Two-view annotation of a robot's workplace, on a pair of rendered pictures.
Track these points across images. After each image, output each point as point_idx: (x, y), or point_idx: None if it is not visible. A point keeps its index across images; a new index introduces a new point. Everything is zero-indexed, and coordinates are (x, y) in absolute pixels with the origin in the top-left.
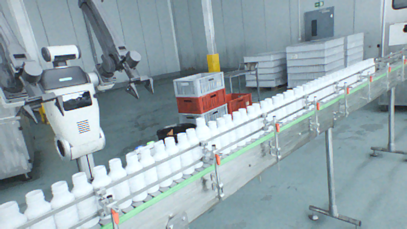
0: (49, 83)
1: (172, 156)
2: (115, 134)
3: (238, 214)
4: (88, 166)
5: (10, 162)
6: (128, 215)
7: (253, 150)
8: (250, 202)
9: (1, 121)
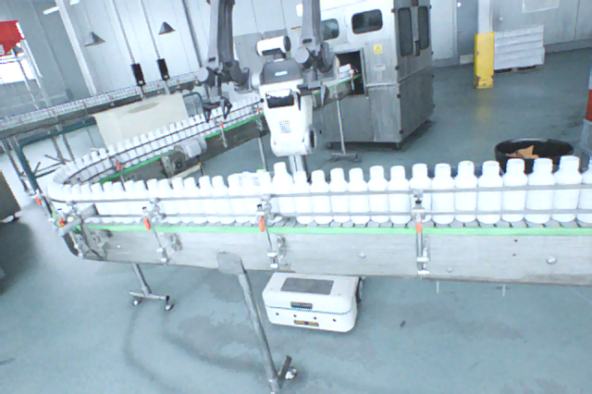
0: (267, 77)
1: (223, 197)
2: (528, 122)
3: (530, 319)
4: (295, 167)
5: (386, 128)
6: (178, 228)
7: (373, 239)
8: (576, 318)
9: (384, 86)
